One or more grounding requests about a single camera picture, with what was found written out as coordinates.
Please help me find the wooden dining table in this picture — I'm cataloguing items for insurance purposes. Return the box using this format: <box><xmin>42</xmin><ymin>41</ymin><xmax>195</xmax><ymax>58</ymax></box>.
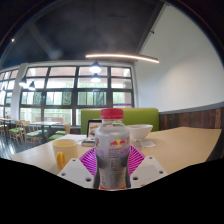
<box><xmin>30</xmin><ymin>120</ymin><xmax>63</xmax><ymax>135</ymax></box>
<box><xmin>0</xmin><ymin>117</ymin><xmax>16</xmax><ymax>134</ymax></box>

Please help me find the small white paper napkin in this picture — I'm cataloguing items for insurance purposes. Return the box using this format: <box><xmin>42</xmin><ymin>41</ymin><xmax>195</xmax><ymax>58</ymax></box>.
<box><xmin>139</xmin><ymin>139</ymin><xmax>157</xmax><ymax>149</ymax></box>

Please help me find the group of green-seated wooden chairs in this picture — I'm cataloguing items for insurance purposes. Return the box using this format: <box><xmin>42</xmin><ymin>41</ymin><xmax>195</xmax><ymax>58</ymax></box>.
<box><xmin>0</xmin><ymin>119</ymin><xmax>72</xmax><ymax>148</ymax></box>

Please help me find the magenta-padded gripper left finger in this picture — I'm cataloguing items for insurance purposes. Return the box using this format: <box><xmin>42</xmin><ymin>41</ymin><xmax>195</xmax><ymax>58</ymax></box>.
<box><xmin>57</xmin><ymin>146</ymin><xmax>98</xmax><ymax>190</ymax></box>

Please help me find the white ceramic bowl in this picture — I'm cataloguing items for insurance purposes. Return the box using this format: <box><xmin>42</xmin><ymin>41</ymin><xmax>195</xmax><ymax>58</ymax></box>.
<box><xmin>126</xmin><ymin>124</ymin><xmax>154</xmax><ymax>142</ymax></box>

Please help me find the long curved ceiling light bar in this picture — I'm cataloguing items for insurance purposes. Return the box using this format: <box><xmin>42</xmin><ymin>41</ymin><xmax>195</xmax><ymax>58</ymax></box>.
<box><xmin>85</xmin><ymin>52</ymin><xmax>160</xmax><ymax>64</ymax></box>

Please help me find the green upholstered bench seat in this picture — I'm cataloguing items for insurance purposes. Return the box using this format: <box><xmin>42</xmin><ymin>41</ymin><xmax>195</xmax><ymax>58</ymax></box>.
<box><xmin>80</xmin><ymin>107</ymin><xmax>160</xmax><ymax>136</ymax></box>

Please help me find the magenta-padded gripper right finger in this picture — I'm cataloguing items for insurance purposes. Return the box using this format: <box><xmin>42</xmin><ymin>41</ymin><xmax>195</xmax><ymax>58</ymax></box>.
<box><xmin>127</xmin><ymin>145</ymin><xmax>168</xmax><ymax>190</ymax></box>

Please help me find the group of black pendant lamps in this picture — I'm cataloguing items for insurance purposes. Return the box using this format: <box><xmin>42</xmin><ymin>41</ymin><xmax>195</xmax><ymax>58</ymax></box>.
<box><xmin>18</xmin><ymin>60</ymin><xmax>103</xmax><ymax>92</ymax></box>

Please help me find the white paper sheet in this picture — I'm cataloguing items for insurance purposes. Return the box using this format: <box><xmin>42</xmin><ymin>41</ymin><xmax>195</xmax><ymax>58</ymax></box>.
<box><xmin>59</xmin><ymin>133</ymin><xmax>88</xmax><ymax>143</ymax></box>

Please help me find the red-capped clear drink bottle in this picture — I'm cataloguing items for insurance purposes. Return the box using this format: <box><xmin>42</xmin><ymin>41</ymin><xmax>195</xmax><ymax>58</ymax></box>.
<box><xmin>92</xmin><ymin>108</ymin><xmax>132</xmax><ymax>191</ymax></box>

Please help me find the cream mug with yellow handle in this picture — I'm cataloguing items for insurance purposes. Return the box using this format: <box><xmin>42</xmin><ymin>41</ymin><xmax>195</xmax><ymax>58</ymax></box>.
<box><xmin>52</xmin><ymin>138</ymin><xmax>80</xmax><ymax>171</ymax></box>

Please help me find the dark notebook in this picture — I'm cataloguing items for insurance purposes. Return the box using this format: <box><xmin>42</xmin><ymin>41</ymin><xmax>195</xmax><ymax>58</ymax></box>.
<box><xmin>81</xmin><ymin>138</ymin><xmax>97</xmax><ymax>148</ymax></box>

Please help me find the black-framed tablet display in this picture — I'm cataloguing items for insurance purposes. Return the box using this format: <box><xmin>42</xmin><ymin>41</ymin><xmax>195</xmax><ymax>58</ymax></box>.
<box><xmin>86</xmin><ymin>118</ymin><xmax>103</xmax><ymax>140</ymax></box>

